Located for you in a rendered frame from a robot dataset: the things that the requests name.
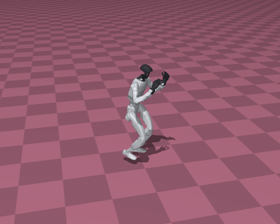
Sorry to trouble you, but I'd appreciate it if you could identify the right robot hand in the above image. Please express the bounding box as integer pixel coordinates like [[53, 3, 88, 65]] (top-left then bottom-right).
[[150, 79, 163, 95]]

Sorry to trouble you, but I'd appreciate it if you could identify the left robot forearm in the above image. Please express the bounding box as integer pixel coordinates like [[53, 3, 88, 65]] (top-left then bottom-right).
[[156, 83, 165, 91]]

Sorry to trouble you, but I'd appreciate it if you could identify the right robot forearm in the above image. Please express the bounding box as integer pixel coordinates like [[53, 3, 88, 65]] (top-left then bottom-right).
[[134, 89, 153, 103]]

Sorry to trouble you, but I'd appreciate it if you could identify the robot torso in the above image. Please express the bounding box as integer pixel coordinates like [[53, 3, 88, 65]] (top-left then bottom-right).
[[127, 78, 148, 114]]

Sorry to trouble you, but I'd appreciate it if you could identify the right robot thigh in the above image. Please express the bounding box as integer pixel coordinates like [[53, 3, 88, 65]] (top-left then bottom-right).
[[125, 110, 147, 144]]

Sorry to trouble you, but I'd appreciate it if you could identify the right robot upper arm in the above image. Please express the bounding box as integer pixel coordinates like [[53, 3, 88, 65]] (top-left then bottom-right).
[[131, 82, 141, 105]]

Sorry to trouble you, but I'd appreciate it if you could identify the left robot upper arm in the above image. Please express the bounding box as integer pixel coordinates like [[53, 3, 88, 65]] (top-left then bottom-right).
[[147, 77, 157, 93]]

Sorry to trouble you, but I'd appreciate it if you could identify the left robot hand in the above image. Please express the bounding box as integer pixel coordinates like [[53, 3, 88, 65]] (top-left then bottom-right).
[[162, 71, 170, 86]]

